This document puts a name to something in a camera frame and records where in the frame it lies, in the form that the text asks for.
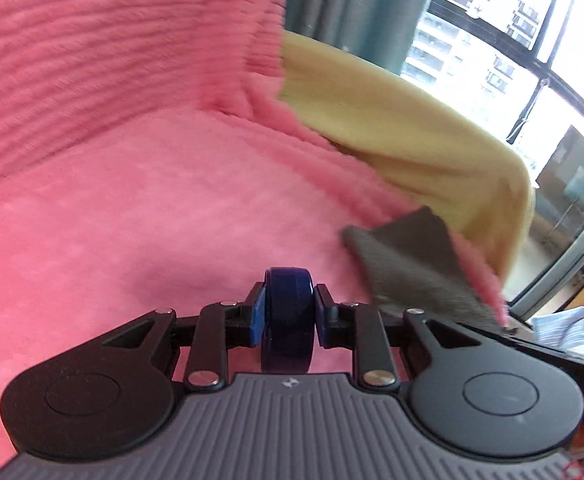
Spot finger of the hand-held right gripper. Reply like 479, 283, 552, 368
459, 321, 537, 350

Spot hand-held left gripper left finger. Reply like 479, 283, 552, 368
101, 282, 269, 392

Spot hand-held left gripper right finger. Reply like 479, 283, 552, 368
314, 284, 482, 392

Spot blue round container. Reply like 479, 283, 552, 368
260, 266, 319, 374

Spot grey cleaning cloth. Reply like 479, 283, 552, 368
341, 206, 511, 332

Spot striped blue white cloth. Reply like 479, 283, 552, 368
529, 306, 584, 359

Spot pink ribbed blanket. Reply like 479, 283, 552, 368
0, 0, 511, 477

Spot yellow cloth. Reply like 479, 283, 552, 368
277, 30, 537, 281

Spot apartment building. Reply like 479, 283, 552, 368
404, 0, 542, 102

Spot grey curtain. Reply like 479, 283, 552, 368
284, 0, 442, 77

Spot black window frame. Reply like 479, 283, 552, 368
402, 0, 584, 322

